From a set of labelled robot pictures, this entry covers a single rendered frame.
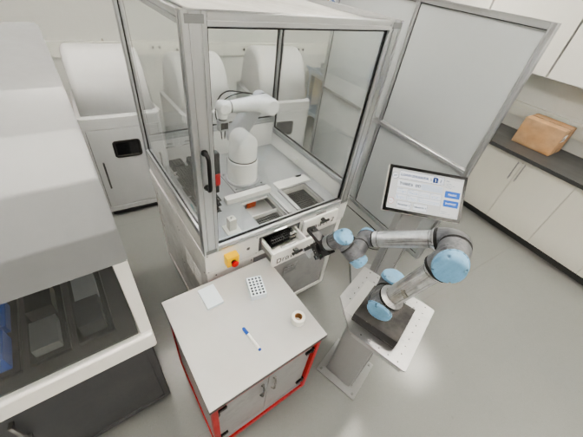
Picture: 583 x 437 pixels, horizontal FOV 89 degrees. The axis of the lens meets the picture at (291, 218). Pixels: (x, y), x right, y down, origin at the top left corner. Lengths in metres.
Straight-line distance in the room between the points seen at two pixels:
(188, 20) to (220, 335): 1.25
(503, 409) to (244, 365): 1.93
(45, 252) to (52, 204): 0.13
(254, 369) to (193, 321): 0.38
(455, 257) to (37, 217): 1.23
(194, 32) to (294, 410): 2.05
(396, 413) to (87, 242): 2.07
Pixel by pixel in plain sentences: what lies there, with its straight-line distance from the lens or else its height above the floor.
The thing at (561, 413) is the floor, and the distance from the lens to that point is 3.11.
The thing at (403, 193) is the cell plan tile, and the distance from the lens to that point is 2.12.
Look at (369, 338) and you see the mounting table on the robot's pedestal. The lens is 1.65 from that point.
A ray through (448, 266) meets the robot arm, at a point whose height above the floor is 1.40.
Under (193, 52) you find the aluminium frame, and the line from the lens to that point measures 1.09.
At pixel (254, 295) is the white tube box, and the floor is 0.80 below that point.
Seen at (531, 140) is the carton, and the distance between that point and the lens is 4.25.
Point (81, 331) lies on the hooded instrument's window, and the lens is 1.30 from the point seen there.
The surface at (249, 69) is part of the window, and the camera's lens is 1.21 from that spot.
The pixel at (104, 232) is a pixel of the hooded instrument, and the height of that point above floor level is 1.50.
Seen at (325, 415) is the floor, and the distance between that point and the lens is 2.27.
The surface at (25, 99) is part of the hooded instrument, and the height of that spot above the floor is 1.77.
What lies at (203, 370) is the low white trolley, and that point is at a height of 0.76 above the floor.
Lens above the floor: 2.13
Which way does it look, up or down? 41 degrees down
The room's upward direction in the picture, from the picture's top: 9 degrees clockwise
